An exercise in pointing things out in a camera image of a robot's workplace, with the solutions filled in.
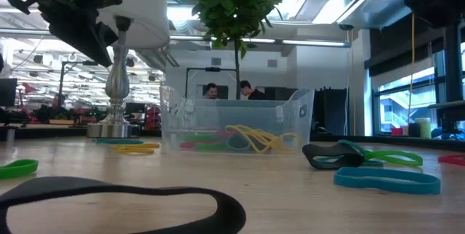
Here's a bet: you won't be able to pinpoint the yellow rubber band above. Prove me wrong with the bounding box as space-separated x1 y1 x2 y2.
110 142 161 156

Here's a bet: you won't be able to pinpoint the red rubber band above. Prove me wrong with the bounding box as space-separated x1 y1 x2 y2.
437 153 465 167
178 139 206 150

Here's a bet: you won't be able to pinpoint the wide black rubber band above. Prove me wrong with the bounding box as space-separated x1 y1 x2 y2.
301 142 366 171
0 175 248 234

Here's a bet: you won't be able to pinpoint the small green rubber band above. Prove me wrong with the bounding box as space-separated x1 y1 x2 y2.
193 142 235 153

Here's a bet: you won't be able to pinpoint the grey rubber band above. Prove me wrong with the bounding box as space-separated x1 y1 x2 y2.
225 134 252 152

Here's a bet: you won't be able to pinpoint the bands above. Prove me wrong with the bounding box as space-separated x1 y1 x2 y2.
224 124 303 154

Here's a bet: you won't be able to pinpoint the blue rubber band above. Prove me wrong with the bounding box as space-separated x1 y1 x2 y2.
333 166 442 196

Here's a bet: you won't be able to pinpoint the clear plastic bin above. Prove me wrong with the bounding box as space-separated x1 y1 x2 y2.
158 84 315 156

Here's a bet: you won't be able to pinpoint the white shade table lamp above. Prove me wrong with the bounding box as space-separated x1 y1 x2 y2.
85 0 171 140

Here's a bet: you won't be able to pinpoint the black computer monitor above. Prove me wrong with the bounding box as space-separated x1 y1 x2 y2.
0 77 18 108

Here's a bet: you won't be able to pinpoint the black side table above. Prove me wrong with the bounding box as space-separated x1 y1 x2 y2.
427 101 465 135

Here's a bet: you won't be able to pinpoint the person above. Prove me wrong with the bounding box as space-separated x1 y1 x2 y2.
202 82 222 100
238 79 268 101

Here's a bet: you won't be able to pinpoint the pale green cylinder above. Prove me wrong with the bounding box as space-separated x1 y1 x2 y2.
415 117 432 140

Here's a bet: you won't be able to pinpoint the long ceiling tube light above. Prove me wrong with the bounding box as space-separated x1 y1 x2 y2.
241 37 352 49

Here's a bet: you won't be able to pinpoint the green potted plant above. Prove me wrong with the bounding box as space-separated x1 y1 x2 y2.
191 0 283 101

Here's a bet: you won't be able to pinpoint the hanging yellow cable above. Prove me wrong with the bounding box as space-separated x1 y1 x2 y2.
409 12 417 66

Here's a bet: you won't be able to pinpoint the black camera stand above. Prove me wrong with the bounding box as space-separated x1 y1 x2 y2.
57 59 101 99
185 65 239 99

